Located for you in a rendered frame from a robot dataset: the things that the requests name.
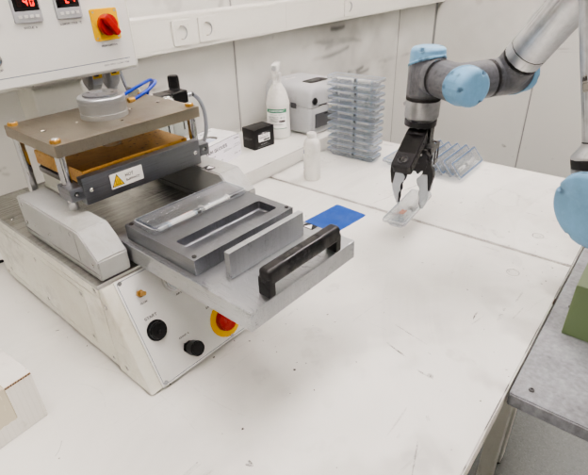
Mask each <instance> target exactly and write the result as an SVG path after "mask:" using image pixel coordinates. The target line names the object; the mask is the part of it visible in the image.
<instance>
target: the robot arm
mask: <svg viewBox="0 0 588 475"><path fill-rule="evenodd" d="M577 28H579V39H580V107H581V146H580V147H579V148H578V149H577V150H576V151H575V152H574V153H573V154H572V156H571V157H570V173H571V174H570V175H568V176H567V177H566V178H565V179H564V180H563V181H562V182H561V184H560V186H559V187H557V188H556V191H555V194H554V198H553V207H554V213H555V216H556V219H557V221H558V223H559V224H560V226H561V227H562V229H563V231H564V232H565V233H567V234H568V235H569V236H570V238H571V239H572V240H574V241H575V242H576V243H578V244H579V245H580V246H582V247H584V248H587V249H588V0H545V1H544V2H543V3H542V4H541V6H540V7H539V8H538V9H537V10H536V11H535V12H534V13H533V14H532V16H531V17H530V18H529V20H528V21H527V22H526V23H525V25H524V26H523V27H522V28H521V29H520V31H519V32H518V33H517V34H516V36H515V37H514V38H513V40H512V41H511V42H510V43H509V44H508V46H507V47H506V49H505V50H504V51H503V52H502V53H501V54H500V56H499V57H497V58H490V59H484V60H476V61H469V62H455V61H451V60H447V48H446V47H445V46H444V45H440V44H419V45H416V46H414V47H413V48H412V49H411V53H410V59H409V64H408V78H407V89H406V101H404V102H403V105H404V106H405V111H404V117H405V119H404V124H405V125H406V126H408V127H411V128H408V130H407V132H406V134H405V136H404V138H403V140H402V142H401V144H400V147H399V149H398V151H397V152H396V154H395V157H394V159H393V161H392V163H391V168H390V174H391V183H392V189H393V193H394V197H395V200H396V202H399V201H400V197H401V190H402V189H403V182H404V180H406V178H407V174H411V173H412V172H413V171H415V172H416V173H417V174H419V173H420V172H422V171H423V172H422V174H421V175H420V176H419V177H418V178H417V179H416V183H417V185H418V187H419V192H418V196H419V201H418V204H419V207H420V208H421V209H422V208H423V207H424V205H425V204H426V203H427V201H428V199H429V196H430V193H431V190H432V188H433V179H434V176H435V169H434V166H433V165H434V164H435V163H436V162H437V159H438V153H439V145H440V141H438V140H433V133H434V128H435V127H436V124H437V118H438V117H439V110H440V104H441V100H444V101H446V102H449V103H450V104H452V105H454V106H462V107H474V106H476V105H477V104H478V103H480V102H481V101H482V100H483V99H485V98H490V97H495V96H501V95H514V94H518V93H520V92H523V91H527V90H530V89H531V88H533V87H534V86H535V85H536V83H537V80H538V77H539V76H540V67H541V66H542V65H543V64H544V63H545V62H546V61H547V60H548V59H549V58H550V56H551V55H552V54H553V53H554V52H555V51H556V50H557V49H558V48H559V47H560V46H561V45H562V44H563V43H564V42H565V41H566V40H567V38H568V37H569V36H570V35H571V34H572V33H573V32H574V31H575V30H576V29H577ZM436 149H437V153H436ZM433 153H434V157H433ZM435 156H436V158H435ZM432 159H433V162H432Z"/></svg>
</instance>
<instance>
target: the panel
mask: <svg viewBox="0 0 588 475"><path fill-rule="evenodd" d="M112 284H113V286H114V287H115V289H116V291H117V293H118V295H119V297H120V299H121V301H122V305H123V307H124V309H125V311H126V313H127V315H128V317H129V318H130V320H131V323H132V325H133V327H134V329H135V331H136V333H137V335H138V337H139V340H140V342H141V345H142V347H143V349H144V350H145V352H146V354H147V356H148V358H149V360H150V362H151V365H152V367H153V369H154V371H155V374H156V376H157V378H158V380H159V382H160V384H161V386H162V388H164V387H166V386H167V385H169V384H170V383H172V382H173V381H174V380H176V379H177V378H178V377H180V376H181V375H183V374H184V373H185V372H187V371H188V370H189V369H191V368H193V367H194V366H195V365H197V364H198V363H200V362H201V361H202V360H204V359H205V358H206V357H207V356H208V355H210V354H211V353H212V352H214V351H215V350H217V349H218V348H220V347H221V346H222V345H224V344H225V343H227V342H228V341H229V340H231V339H232V338H233V337H235V336H237V335H238V334H239V333H241V332H242V331H243V330H245V328H243V327H242V326H240V325H238V324H237V323H236V325H235V327H234V328H233V329H232V330H230V331H223V330H221V329H220V328H219V327H218V326H217V323H216V316H217V314H218V312H217V311H215V310H214V309H212V308H210V307H209V306H207V305H205V304H204V303H201V302H199V301H198V300H196V299H194V298H193V297H191V296H189V295H188V294H187V293H185V292H184V291H182V290H177V291H169V290H167V289H166V288H164V287H163V285H162V282H161V278H160V277H158V276H156V275H155V274H153V273H151V272H149V271H148V270H146V269H145V268H141V269H139V270H136V271H134V272H132V273H130V274H128V275H126V276H124V277H123V278H121V279H119V280H117V281H115V282H113V283H112ZM156 321H162V322H164V323H165V324H166V326H167V333H166V334H165V336H164V337H163V338H161V339H154V338H152V337H151V336H150V333H149V329H150V326H151V325H152V324H153V323H154V322H156ZM189 340H200V341H202V342H203V343H204V352H203V354H201V355H200V356H194V355H190V354H188V353H187V352H185V351H184V343H186V342H187V341H189Z"/></svg>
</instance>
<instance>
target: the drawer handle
mask: <svg viewBox="0 0 588 475"><path fill-rule="evenodd" d="M326 249H328V250H330V251H333V252H335V253H337V252H338V251H340V249H341V234H340V229H339V227H338V226H337V225H334V224H329V225H327V226H325V227H324V228H322V229H321V230H319V231H317V232H316V233H315V234H314V235H312V236H311V237H308V238H307V239H305V240H304V241H302V242H300V243H299V244H297V245H296V246H294V247H292V248H291V249H289V250H288V251H286V252H284V253H283V254H281V255H279V256H277V257H276V258H274V259H273V260H271V261H270V262H269V263H267V264H266V265H264V266H262V267H261V268H260V269H259V275H258V285H259V293H260V294H262V295H263V296H265V297H267V298H269V299H271V298H272V297H274V296H275V295H276V288H275V284H276V283H277V282H278V281H280V280H281V279H283V278H284V277H286V276H287V275H289V274H290V273H291V272H292V271H294V270H296V269H297V268H299V267H300V266H302V265H303V264H305V263H306V262H308V261H309V260H310V259H312V258H313V257H315V256H316V255H318V254H320V253H321V252H323V251H324V250H326Z"/></svg>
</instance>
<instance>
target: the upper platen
mask: <svg viewBox="0 0 588 475"><path fill-rule="evenodd" d="M186 140H187V138H185V137H182V136H178V135H175V134H173V133H169V132H166V131H163V130H159V129H156V130H154V131H150V132H147V133H144V134H140V135H137V136H134V137H131V138H128V139H122V140H119V141H115V142H112V143H109V144H106V145H103V146H100V147H96V148H93V149H90V150H87V151H84V152H81V153H77V154H74V155H70V156H66V160H67V163H68V167H69V170H70V174H71V177H72V180H73V182H74V183H76V184H78V183H77V180H76V177H77V176H80V175H83V174H86V173H89V172H94V171H97V170H100V169H102V168H105V167H108V166H111V165H114V164H117V163H120V162H123V161H125V160H128V159H131V158H134V157H137V156H142V155H145V154H148V153H151V152H153V151H156V150H160V149H163V148H166V147H169V146H172V145H174V144H177V143H180V142H183V141H186ZM34 153H35V156H36V159H37V161H38V163H40V164H41V165H40V166H39V168H40V171H41V172H44V173H46V174H48V175H50V176H52V177H54V178H56V179H57V180H59V181H60V177H59V174H58V171H57V165H56V162H55V159H54V158H53V157H52V156H49V155H47V154H45V153H43V152H41V151H39V150H34Z"/></svg>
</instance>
